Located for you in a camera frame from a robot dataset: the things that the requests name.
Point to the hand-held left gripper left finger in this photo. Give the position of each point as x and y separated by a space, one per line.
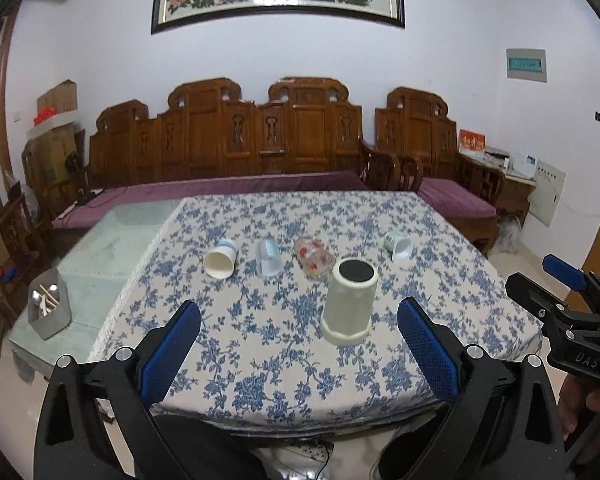
172 352

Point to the long carved wooden sofa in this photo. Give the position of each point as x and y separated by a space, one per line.
220 135

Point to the clear plastic bag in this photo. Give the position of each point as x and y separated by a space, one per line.
509 234

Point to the person's dark trouser leg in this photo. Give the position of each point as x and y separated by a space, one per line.
210 452
410 457

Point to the small cardboard box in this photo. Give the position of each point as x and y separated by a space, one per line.
57 97

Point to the clear plastic cup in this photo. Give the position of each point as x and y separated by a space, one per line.
268 257

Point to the wooden chair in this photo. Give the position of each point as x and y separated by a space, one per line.
10 250

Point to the long purple sofa cushion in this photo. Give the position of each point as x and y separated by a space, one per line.
145 200

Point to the red flower print glass cup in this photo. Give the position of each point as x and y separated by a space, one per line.
312 257

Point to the wooden chopsticks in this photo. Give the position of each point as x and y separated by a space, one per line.
49 296

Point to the wooden side table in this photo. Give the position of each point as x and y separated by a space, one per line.
516 192

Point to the carved wooden armchair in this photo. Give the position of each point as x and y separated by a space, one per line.
420 130

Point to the white box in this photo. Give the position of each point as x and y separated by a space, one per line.
524 164

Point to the green white ceramic cup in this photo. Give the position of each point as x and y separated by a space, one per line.
399 246

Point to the white paper cup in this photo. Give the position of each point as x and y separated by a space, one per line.
221 262

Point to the person's right hand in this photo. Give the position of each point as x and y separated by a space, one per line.
577 405

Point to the grey utensil holder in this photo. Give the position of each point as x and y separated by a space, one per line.
50 317

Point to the blue floral tablecloth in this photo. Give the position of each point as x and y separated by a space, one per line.
260 340

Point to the small purple seat cushion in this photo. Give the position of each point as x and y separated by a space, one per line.
455 195

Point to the white electric box door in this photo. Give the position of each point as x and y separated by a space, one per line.
549 192

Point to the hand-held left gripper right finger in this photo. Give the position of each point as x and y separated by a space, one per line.
427 355

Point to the cream ribbed cup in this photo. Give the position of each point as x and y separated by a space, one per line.
347 310

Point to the white power strip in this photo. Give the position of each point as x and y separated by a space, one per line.
312 450

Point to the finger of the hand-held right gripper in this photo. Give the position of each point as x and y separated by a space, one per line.
562 269
530 292

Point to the grey wall panel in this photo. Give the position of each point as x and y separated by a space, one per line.
526 65

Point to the red decoration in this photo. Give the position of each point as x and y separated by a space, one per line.
42 114

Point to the red gift box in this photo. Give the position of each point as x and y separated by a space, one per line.
472 141

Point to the large cardboard box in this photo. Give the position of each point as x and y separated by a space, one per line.
47 160

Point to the black fan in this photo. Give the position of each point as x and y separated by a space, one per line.
73 162

